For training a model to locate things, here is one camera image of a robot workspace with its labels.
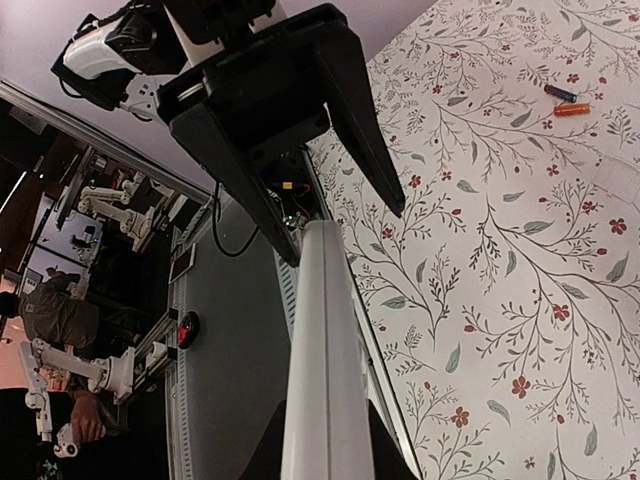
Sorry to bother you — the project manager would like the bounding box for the orange battery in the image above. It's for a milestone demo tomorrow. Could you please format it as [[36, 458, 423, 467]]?
[[553, 103, 591, 117]]

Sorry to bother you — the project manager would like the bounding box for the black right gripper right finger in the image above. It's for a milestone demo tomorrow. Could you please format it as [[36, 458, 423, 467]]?
[[368, 400, 417, 480]]

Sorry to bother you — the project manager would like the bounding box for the operator hand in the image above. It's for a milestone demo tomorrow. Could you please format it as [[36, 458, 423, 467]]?
[[70, 390, 106, 445]]

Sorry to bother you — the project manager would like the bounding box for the white remote control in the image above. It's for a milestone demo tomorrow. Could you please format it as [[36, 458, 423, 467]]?
[[281, 220, 375, 479]]

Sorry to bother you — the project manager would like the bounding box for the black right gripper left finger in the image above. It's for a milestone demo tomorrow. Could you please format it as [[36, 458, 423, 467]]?
[[238, 409, 286, 480]]

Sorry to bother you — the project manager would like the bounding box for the floral patterned table mat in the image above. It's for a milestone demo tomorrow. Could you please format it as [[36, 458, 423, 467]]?
[[312, 1, 639, 479]]

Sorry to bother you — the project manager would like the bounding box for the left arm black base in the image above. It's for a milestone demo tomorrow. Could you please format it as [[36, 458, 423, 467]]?
[[263, 147, 321, 232]]

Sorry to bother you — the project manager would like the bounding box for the white battery cover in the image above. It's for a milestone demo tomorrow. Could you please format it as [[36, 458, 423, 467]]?
[[592, 156, 639, 208]]

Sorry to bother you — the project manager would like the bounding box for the person in grey shirt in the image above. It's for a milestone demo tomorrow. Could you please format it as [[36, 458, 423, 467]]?
[[1, 268, 100, 359]]

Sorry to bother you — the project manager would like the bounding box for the dark purple battery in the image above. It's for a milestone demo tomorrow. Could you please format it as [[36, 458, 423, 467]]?
[[543, 84, 577, 104]]

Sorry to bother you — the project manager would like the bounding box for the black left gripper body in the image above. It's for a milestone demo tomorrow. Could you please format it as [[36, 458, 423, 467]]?
[[158, 2, 350, 160]]

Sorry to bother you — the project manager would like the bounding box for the red emergency stop button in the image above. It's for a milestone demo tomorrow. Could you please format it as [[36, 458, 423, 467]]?
[[177, 311, 200, 350]]

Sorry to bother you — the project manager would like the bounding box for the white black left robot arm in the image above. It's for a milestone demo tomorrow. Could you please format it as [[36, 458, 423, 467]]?
[[52, 1, 406, 266]]

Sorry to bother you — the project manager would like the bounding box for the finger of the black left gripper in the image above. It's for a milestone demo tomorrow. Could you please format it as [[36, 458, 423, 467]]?
[[169, 101, 300, 266], [314, 20, 406, 216]]

